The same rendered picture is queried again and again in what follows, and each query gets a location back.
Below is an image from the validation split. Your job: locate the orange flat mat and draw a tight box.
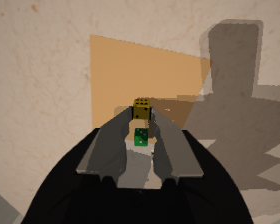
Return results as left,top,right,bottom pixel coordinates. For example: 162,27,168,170
90,35,214,144

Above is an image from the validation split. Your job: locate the yellow die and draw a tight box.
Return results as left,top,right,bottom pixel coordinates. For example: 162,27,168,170
133,99,150,119

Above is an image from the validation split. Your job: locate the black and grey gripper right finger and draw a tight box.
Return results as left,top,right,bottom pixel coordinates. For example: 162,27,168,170
149,106,254,224

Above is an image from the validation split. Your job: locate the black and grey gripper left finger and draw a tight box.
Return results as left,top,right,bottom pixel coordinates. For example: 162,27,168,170
21,106,134,224

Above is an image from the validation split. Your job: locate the green die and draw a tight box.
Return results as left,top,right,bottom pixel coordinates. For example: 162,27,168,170
134,128,148,146

